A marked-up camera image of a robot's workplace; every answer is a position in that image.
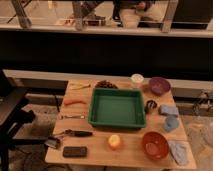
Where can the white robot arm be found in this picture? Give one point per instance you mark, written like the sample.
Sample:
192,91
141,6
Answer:
208,134

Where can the orange carrot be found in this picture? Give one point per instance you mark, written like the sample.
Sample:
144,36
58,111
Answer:
73,101

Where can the purple bowl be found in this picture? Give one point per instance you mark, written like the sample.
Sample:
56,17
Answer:
159,86

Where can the blue sponge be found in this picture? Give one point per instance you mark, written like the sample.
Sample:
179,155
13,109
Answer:
168,110

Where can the metal fixture right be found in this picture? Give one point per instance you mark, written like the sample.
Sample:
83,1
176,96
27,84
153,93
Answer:
203,98

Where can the yellow apple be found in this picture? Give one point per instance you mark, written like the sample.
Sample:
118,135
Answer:
114,141

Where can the black rectangular remote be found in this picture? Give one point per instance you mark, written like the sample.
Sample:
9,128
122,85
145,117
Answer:
77,151

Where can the light blue towel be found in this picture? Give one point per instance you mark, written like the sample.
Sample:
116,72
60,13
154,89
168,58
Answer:
178,152

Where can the small black metal box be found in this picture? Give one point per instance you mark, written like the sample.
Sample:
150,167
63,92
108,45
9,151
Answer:
53,142

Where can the black stand left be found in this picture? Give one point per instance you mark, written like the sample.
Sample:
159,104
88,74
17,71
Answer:
12,118

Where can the green plastic tray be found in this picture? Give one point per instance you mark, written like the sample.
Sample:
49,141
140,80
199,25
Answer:
117,108

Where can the red bowl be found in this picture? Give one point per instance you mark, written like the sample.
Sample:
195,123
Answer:
154,145

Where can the white lidded cup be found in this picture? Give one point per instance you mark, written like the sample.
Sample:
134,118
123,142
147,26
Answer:
136,80

